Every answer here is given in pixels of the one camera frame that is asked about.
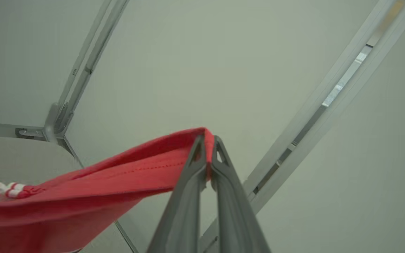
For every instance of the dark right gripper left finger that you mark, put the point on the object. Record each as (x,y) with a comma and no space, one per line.
(181,218)

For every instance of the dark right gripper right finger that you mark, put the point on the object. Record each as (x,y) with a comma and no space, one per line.
(236,218)

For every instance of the red garment with white trim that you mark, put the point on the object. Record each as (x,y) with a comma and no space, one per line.
(83,203)

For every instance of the thin grey frame beam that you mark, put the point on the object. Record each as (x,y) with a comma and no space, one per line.
(71,151)

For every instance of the grey double partition post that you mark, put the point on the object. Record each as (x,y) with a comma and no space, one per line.
(313,116)

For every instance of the grey metal frame beam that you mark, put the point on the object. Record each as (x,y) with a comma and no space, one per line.
(83,70)
(5,130)

